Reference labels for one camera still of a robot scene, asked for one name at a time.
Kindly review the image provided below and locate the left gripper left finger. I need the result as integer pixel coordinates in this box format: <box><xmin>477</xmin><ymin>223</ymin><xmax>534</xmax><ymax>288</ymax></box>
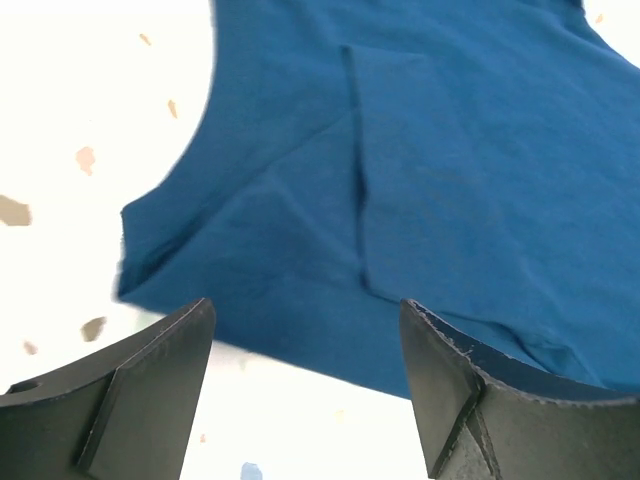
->
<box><xmin>1</xmin><ymin>299</ymin><xmax>215</xmax><ymax>480</ymax></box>

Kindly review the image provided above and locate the blue printed t shirt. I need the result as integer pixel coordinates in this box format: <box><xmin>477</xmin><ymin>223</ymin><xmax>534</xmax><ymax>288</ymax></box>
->
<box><xmin>117</xmin><ymin>1</ymin><xmax>639</xmax><ymax>397</ymax></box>

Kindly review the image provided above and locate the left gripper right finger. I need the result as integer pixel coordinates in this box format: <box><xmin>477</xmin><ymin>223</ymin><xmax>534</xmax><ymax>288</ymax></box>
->
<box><xmin>399</xmin><ymin>300</ymin><xmax>639</xmax><ymax>480</ymax></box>

